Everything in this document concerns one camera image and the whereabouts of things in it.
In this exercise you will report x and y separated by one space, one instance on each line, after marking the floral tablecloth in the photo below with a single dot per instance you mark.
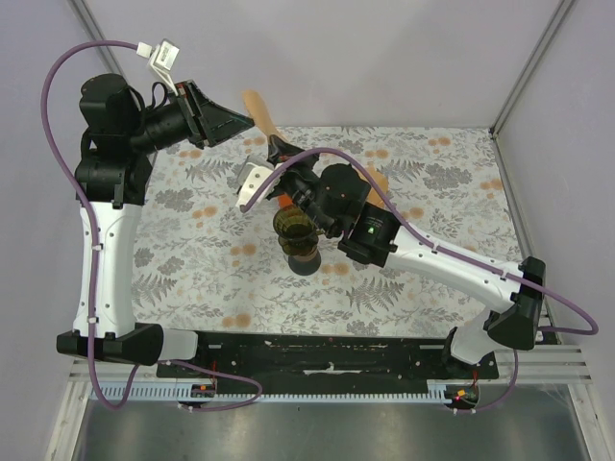
200 263

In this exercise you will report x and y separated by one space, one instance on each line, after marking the orange coffee filter box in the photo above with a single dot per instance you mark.
284 201

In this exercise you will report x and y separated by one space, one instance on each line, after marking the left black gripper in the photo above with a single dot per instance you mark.
209 124

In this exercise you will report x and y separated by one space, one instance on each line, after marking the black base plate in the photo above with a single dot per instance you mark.
331 364

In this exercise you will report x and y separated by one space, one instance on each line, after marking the white cable duct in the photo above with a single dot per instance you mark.
198 392

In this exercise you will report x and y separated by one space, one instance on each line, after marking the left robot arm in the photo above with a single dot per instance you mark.
111 179

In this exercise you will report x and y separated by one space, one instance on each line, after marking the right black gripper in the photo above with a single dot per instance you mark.
279 151

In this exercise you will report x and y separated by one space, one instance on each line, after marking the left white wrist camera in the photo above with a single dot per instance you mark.
160 60

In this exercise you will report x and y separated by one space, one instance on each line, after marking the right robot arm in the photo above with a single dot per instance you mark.
336 202

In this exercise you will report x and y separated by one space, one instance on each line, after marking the red capped dark bottle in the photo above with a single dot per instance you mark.
305 265

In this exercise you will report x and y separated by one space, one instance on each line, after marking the green glass coffee dripper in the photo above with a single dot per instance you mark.
297 234

